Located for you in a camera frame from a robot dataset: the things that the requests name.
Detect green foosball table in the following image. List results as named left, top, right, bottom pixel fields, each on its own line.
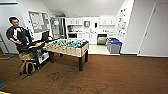
left=44, top=38, right=90, bottom=72

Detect black microwave oven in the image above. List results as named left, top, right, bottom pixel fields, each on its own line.
left=68, top=32, right=78, bottom=39

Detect large colourful wall poster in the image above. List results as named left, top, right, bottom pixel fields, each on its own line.
left=117, top=7, right=129, bottom=31

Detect brown backpack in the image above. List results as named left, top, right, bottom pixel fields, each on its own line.
left=19, top=60, right=37, bottom=76

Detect grey bin blue lid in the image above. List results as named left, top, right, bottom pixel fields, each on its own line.
left=109, top=39, right=123, bottom=55

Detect small orange yellow item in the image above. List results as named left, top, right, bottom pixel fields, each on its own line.
left=34, top=41, right=44, bottom=48

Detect stainless steel refrigerator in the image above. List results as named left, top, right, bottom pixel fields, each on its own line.
left=49, top=17, right=68, bottom=40

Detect person in dark shirt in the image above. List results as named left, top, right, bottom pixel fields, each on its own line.
left=5, top=15, right=34, bottom=46

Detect white room door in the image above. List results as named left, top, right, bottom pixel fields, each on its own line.
left=138, top=2, right=168, bottom=58

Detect grey wall notice board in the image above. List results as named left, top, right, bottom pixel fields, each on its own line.
left=28, top=10, right=52, bottom=34

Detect tan cardboard box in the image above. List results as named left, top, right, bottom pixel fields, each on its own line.
left=18, top=51, right=35, bottom=62

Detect white wall cabinet several doors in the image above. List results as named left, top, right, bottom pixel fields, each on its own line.
left=98, top=17, right=116, bottom=26

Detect white sink base cabinet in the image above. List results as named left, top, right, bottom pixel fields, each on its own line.
left=88, top=32, right=98, bottom=45

